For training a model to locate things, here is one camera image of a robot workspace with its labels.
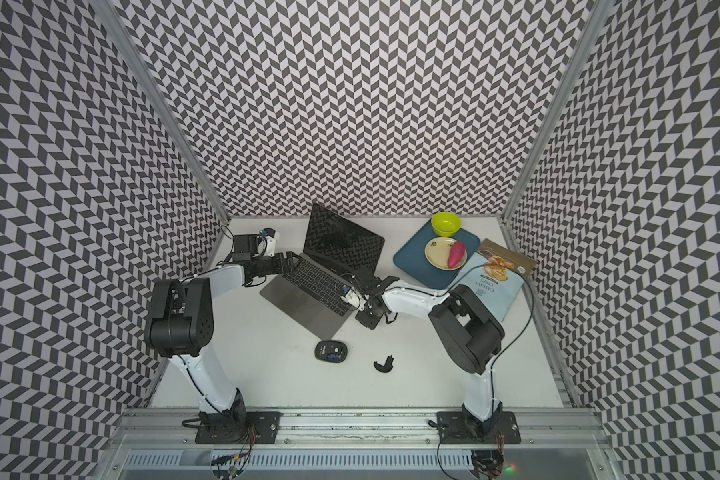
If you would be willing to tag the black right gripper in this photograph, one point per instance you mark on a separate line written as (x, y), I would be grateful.
(370, 322)

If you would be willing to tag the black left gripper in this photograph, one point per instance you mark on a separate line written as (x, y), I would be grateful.
(280, 268)

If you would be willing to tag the grey laptop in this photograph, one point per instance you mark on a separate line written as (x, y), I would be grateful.
(334, 249)

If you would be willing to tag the black wireless mouse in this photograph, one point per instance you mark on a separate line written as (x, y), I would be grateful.
(331, 351)

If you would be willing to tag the black mouse battery cover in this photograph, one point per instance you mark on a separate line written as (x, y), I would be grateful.
(386, 366)

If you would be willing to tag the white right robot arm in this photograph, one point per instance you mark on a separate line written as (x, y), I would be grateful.
(470, 334)

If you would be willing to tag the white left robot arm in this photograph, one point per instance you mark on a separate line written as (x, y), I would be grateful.
(180, 327)

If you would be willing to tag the teal plastic tray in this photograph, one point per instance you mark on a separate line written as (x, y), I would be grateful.
(411, 258)

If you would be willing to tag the cream patterned plate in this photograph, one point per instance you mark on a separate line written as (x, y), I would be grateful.
(437, 251)

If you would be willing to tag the magenta sweet potato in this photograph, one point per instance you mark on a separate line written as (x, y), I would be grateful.
(457, 253)

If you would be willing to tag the lime green bowl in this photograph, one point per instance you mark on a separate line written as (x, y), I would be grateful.
(445, 224)

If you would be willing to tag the cassava chips bag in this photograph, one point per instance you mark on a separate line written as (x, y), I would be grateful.
(495, 275)

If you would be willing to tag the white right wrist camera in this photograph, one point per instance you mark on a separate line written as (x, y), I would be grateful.
(350, 297)

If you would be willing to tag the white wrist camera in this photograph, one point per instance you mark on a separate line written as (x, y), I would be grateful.
(350, 297)
(247, 247)

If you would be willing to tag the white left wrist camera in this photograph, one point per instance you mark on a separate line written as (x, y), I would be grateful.
(247, 247)

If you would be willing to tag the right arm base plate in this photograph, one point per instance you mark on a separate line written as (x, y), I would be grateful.
(477, 427)

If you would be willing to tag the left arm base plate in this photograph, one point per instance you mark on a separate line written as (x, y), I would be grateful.
(259, 427)

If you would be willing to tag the aluminium corner post left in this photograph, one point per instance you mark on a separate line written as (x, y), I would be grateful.
(121, 39)

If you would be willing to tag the aluminium corner post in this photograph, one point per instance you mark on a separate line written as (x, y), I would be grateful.
(121, 39)
(588, 40)

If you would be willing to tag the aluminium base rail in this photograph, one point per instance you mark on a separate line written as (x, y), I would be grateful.
(352, 443)

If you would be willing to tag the aluminium corner post right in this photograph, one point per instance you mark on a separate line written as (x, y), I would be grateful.
(588, 40)

